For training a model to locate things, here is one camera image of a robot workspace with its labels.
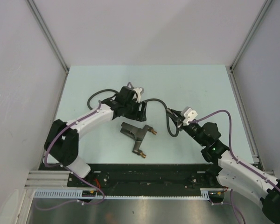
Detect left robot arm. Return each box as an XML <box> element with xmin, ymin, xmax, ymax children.
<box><xmin>43</xmin><ymin>86</ymin><xmax>146</xmax><ymax>187</ymax></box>

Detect dark grey flexible hose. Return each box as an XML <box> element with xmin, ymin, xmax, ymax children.
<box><xmin>87</xmin><ymin>88</ymin><xmax>180</xmax><ymax>138</ymax></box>

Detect aluminium frame rail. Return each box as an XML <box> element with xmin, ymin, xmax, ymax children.
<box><xmin>25</xmin><ymin>170</ymin><xmax>70</xmax><ymax>189</ymax></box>

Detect right aluminium corner post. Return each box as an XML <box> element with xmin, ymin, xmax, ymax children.
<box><xmin>229</xmin><ymin>0</ymin><xmax>274</xmax><ymax>72</ymax></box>

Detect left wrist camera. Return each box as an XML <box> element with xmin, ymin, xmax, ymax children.
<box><xmin>132</xmin><ymin>87</ymin><xmax>144</xmax><ymax>103</ymax></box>

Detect aluminium corner post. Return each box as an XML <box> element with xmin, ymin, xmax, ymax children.
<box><xmin>25</xmin><ymin>0</ymin><xmax>70</xmax><ymax>74</ymax></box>
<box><xmin>229</xmin><ymin>0</ymin><xmax>274</xmax><ymax>72</ymax></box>

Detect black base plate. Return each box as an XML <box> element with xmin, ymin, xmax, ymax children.
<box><xmin>38</xmin><ymin>163</ymin><xmax>263</xmax><ymax>196</ymax></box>

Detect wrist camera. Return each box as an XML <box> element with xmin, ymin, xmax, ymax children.
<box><xmin>180</xmin><ymin>106</ymin><xmax>198</xmax><ymax>126</ymax></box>
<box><xmin>132</xmin><ymin>87</ymin><xmax>144</xmax><ymax>103</ymax></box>

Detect left aluminium corner post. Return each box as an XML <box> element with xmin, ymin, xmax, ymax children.
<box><xmin>25</xmin><ymin>0</ymin><xmax>70</xmax><ymax>74</ymax></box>

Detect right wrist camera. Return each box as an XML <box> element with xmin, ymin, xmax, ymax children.
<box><xmin>180</xmin><ymin>106</ymin><xmax>198</xmax><ymax>126</ymax></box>

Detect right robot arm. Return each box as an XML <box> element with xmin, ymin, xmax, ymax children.
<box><xmin>166</xmin><ymin>107</ymin><xmax>280</xmax><ymax>224</ymax></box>

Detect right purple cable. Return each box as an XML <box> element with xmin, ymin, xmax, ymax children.
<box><xmin>189</xmin><ymin>109</ymin><xmax>280</xmax><ymax>222</ymax></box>

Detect slotted cable duct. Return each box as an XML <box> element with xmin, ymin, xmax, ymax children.
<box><xmin>34</xmin><ymin>188</ymin><xmax>224</xmax><ymax>201</ymax></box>

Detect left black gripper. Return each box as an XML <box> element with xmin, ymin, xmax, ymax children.
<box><xmin>123</xmin><ymin>99</ymin><xmax>147</xmax><ymax>122</ymax></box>

